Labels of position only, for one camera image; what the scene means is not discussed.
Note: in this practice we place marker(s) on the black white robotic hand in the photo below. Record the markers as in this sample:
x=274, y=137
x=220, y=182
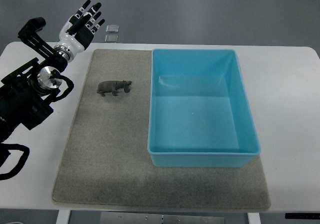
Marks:
x=79, y=31

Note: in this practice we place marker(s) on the brown toy hippo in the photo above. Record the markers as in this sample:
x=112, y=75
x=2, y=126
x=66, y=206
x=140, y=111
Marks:
x=113, y=87

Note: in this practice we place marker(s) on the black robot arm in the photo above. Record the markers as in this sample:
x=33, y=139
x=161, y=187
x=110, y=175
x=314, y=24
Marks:
x=28, y=91

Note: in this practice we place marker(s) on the blue plastic box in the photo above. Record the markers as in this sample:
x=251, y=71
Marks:
x=199, y=111

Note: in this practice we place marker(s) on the lower metal floor plate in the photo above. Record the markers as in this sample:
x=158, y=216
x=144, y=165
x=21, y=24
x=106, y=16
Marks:
x=111, y=39

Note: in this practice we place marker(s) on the metal floor plate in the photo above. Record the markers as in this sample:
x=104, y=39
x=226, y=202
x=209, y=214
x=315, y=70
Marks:
x=111, y=39
x=112, y=29

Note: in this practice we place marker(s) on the upper metal floor plate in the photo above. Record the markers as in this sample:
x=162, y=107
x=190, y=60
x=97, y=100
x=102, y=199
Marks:
x=112, y=29

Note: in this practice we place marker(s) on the grey felt mat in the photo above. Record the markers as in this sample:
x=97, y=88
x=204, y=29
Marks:
x=106, y=162

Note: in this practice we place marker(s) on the grey metal table crossbar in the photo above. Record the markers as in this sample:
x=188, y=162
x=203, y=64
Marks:
x=125, y=217

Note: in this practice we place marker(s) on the black table control panel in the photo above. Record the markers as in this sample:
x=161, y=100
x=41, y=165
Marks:
x=312, y=216

